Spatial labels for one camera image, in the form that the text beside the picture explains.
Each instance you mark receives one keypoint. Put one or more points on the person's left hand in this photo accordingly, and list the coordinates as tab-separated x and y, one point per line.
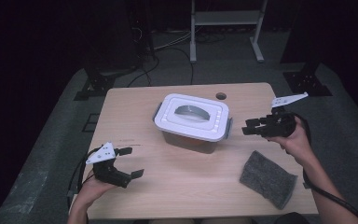
91	193

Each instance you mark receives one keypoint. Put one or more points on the black office chair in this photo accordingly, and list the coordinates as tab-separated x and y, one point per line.
292	218

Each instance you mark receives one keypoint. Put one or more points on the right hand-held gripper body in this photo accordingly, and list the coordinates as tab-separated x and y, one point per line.
279	126

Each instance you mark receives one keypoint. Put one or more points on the black flat stand base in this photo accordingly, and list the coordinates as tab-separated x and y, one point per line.
307	83

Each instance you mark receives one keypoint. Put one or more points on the black stand base with post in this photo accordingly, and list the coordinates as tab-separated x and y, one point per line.
98	84

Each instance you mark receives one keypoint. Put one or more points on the person's right hand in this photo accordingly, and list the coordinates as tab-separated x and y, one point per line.
298	146

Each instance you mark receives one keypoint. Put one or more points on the black tape square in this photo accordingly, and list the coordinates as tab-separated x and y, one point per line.
85	123

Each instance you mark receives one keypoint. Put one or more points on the grey translucent storage box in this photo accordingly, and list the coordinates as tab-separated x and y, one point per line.
205	147

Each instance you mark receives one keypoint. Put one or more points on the grey fuzzy cloth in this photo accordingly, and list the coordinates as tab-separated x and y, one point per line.
267	179

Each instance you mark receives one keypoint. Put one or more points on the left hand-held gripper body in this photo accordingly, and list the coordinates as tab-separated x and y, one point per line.
108	174

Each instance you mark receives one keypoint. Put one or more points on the white metal stand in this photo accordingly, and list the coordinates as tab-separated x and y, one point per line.
227	18

